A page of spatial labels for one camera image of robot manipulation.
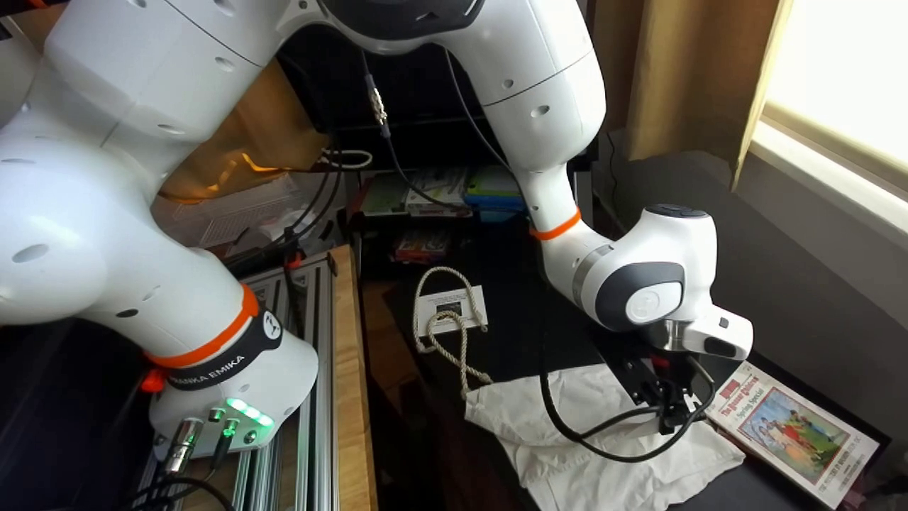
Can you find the silver cable connector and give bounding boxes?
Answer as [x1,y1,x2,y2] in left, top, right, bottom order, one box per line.
[164,413,205,474]

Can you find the red patterned object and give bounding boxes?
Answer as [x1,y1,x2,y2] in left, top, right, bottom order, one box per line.
[392,230,450,266]

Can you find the white cloth towel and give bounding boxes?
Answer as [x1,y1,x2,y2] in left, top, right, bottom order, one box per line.
[462,364,746,511]

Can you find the green white game box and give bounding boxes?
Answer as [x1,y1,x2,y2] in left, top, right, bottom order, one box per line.
[364,166,472,220]

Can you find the tan curtain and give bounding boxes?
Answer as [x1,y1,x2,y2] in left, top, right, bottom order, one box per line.
[591,0,782,166]

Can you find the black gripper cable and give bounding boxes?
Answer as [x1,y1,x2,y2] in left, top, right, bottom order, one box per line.
[537,364,707,464]

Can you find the wooden plank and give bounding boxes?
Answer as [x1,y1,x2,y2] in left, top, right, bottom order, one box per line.
[324,242,380,511]

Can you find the illustrated picture book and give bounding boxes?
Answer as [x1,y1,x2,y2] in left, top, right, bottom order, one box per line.
[704,357,882,511]

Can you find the white window frame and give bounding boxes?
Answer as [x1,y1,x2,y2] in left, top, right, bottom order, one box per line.
[731,0,908,237]

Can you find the white power box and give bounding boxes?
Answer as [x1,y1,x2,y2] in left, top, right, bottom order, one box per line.
[408,280,490,357]

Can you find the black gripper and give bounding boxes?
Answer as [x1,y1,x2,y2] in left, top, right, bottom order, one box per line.
[602,339,714,437]

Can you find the white cable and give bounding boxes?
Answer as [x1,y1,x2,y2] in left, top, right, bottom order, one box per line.
[415,264,496,389]

